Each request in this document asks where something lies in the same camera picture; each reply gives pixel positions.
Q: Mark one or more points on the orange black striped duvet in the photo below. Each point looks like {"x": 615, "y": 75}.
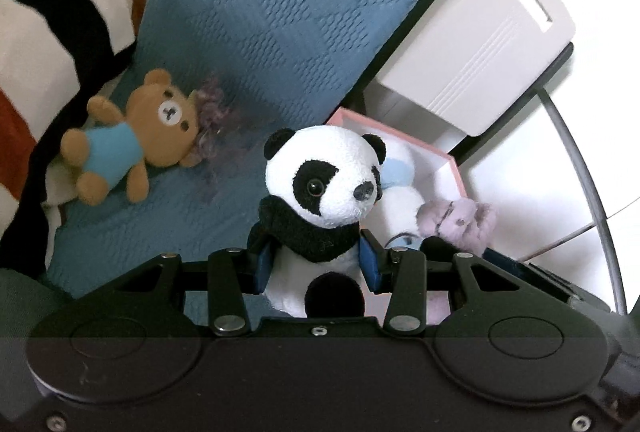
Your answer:
{"x": 55, "y": 36}

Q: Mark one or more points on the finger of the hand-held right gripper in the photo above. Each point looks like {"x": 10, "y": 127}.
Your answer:
{"x": 505, "y": 263}

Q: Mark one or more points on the black curved hoop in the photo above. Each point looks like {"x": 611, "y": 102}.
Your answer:
{"x": 595, "y": 192}

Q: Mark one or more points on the white and blue plush toy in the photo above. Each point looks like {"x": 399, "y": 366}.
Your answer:
{"x": 400, "y": 207}

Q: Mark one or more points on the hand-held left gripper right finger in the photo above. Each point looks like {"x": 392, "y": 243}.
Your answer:
{"x": 372, "y": 268}

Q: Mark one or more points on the blue quilted blanket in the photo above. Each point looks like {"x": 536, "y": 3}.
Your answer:
{"x": 280, "y": 21}

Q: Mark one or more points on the panda plush toy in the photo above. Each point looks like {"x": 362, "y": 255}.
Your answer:
{"x": 320, "y": 182}

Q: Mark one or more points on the small purple plush toy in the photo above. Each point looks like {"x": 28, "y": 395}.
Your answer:
{"x": 457, "y": 222}

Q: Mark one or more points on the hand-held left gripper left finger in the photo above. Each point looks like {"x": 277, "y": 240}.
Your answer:
{"x": 262, "y": 264}

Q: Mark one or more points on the grey purple plush toy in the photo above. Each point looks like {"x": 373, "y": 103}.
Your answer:
{"x": 220, "y": 121}

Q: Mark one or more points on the pink box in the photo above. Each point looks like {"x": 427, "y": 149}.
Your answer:
{"x": 447, "y": 171}

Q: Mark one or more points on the brown bear plush toy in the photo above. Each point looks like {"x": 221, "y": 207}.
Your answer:
{"x": 150, "y": 121}

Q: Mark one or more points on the white chair with black frame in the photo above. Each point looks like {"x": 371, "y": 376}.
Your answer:
{"x": 475, "y": 36}

